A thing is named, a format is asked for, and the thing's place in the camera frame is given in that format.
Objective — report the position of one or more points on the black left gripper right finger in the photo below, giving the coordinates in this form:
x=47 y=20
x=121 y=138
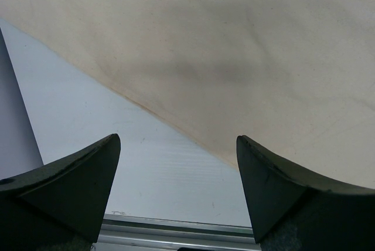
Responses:
x=294 y=208

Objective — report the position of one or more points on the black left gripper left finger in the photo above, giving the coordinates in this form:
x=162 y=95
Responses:
x=61 y=205

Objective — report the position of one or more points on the aluminium rail frame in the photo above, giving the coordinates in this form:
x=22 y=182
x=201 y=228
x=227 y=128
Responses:
x=119 y=232

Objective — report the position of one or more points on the beige cloth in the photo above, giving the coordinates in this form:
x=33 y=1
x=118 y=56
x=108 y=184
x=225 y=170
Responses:
x=296 y=76

